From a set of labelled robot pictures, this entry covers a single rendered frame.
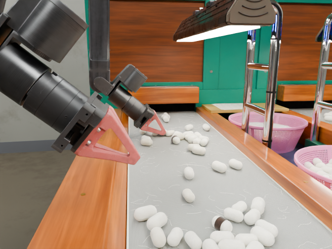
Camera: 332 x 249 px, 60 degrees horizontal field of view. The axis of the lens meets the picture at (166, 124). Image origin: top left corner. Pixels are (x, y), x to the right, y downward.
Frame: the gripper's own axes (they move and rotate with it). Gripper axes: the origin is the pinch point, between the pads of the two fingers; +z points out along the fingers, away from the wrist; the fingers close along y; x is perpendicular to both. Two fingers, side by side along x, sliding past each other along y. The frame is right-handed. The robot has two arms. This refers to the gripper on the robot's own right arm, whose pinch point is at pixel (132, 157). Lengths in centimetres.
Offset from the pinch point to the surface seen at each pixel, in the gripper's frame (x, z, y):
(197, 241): 2.8, 12.9, -4.5
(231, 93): -27, 38, 88
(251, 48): -34, 18, 47
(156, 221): 5.8, 8.9, 0.4
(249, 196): -4.4, 23.9, 9.2
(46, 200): 104, 10, 156
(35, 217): 105, 9, 134
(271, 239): -3.5, 20.6, -5.3
